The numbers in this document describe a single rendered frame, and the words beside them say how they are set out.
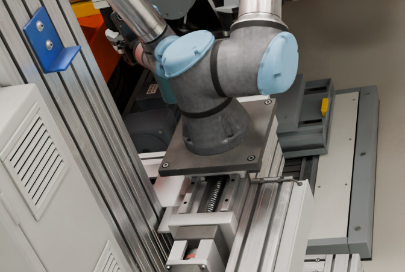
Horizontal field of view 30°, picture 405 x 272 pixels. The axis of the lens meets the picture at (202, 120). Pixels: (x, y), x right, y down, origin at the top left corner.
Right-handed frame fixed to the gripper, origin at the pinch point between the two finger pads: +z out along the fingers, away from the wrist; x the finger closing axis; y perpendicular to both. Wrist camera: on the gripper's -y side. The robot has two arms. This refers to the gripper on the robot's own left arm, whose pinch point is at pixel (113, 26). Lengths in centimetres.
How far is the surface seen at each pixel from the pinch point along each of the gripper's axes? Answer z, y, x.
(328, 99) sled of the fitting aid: -1, 66, 64
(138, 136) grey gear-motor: 11.1, 44.1, -3.4
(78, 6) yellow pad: 53, 10, 7
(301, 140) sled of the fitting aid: -11, 67, 43
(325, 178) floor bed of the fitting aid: -25, 75, 40
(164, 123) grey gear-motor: 7.3, 42.9, 5.3
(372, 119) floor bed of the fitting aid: -14, 75, 72
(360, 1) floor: 69, 83, 139
